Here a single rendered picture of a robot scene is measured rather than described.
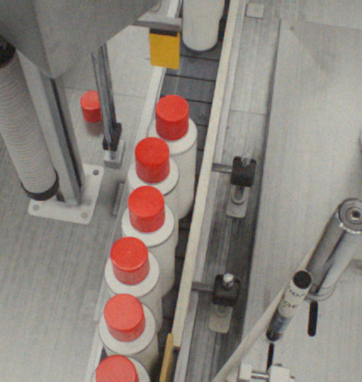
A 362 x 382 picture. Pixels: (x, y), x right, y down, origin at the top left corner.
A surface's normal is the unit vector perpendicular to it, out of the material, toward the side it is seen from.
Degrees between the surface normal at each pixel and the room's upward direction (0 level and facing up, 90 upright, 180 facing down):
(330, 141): 0
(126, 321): 2
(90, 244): 0
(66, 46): 90
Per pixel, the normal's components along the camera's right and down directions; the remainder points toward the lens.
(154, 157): 0.00, -0.50
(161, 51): -0.17, 0.87
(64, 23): 0.71, 0.62
